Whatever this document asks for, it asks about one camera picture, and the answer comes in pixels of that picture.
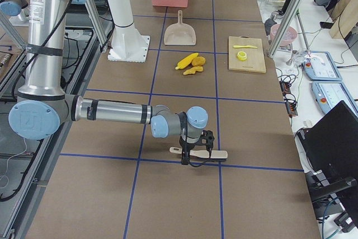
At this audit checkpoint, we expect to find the aluminium frame post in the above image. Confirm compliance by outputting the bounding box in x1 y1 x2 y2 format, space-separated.
267 0 302 58

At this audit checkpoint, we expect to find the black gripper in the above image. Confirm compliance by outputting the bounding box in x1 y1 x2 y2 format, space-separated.
179 130 215 165

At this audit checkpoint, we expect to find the yellow plastic knife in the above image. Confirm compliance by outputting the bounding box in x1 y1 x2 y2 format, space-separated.
233 45 258 49

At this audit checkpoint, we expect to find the yellow toy corn cob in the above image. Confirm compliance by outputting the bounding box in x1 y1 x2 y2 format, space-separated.
175 53 199 70

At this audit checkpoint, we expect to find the yellow lemon slice toy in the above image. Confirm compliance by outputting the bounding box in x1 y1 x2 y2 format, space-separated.
237 51 247 61

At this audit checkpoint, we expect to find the beige plastic dustpan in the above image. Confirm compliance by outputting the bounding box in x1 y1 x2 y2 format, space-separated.
164 10 196 46

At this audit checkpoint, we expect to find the upper blue teach pendant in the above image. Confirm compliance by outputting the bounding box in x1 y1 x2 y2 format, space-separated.
303 51 342 81

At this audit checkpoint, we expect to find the blue teach pendant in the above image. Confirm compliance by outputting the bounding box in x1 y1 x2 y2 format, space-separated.
303 51 342 81
311 81 353 114

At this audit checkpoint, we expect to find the lower blue teach pendant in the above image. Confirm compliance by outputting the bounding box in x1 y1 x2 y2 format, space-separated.
311 81 353 114

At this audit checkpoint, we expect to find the brown toy potato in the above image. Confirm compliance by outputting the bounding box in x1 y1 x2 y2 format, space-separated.
191 56 206 67

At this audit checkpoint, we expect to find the beige hand brush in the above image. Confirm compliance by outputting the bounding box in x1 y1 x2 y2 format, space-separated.
169 147 228 161

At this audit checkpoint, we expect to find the black laptop monitor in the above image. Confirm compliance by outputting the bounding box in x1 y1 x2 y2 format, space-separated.
296 101 357 224

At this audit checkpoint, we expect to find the bamboo cutting board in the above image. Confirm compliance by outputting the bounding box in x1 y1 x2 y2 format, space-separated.
228 36 266 73

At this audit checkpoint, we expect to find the pink bowl with ice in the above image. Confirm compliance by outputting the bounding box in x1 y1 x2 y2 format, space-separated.
270 24 298 46

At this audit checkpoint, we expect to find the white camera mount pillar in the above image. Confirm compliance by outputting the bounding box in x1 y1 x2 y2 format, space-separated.
108 0 150 63

